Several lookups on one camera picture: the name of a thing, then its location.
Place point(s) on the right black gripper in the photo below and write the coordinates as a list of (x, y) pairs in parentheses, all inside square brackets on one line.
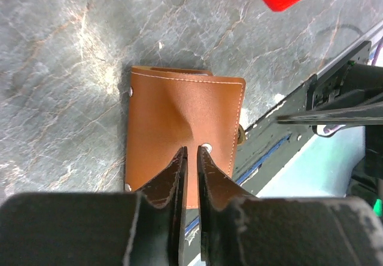
[(350, 91)]

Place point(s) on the brown leather card holder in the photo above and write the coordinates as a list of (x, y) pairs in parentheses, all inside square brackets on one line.
[(172, 108)]

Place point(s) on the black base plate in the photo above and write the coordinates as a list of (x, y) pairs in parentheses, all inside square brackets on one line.
[(270, 146)]

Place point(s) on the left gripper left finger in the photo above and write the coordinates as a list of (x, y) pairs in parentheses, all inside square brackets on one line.
[(142, 227)]

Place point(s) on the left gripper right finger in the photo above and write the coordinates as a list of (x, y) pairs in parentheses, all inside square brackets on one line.
[(238, 228)]

